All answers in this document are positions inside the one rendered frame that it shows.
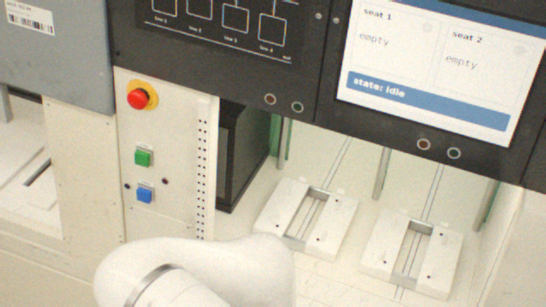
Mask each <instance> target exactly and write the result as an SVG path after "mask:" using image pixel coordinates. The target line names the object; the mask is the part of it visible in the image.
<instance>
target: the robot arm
mask: <svg viewBox="0 0 546 307"><path fill-rule="evenodd" d="M92 292H93V297H94V300H95V302H96V305H97V307H296V269H295V262H294V259H293V254H292V252H291V250H290V248H289V247H288V245H287V244H286V243H285V242H284V241H283V240H282V239H281V238H278V237H277V236H275V235H272V234H271V233H268V232H254V233H251V234H250V235H245V236H242V237H239V238H236V239H232V240H223V241H203V240H190V239H183V238H173V237H154V238H147V239H140V240H134V241H132V242H129V243H126V244H124V245H122V246H118V247H116V248H115V249H113V250H112V251H111V252H110V253H109V254H108V255H107V256H106V257H105V258H104V259H103V260H102V262H101V263H99V264H98V266H97V268H96V272H95V274H94V278H93V282H92Z"/></svg>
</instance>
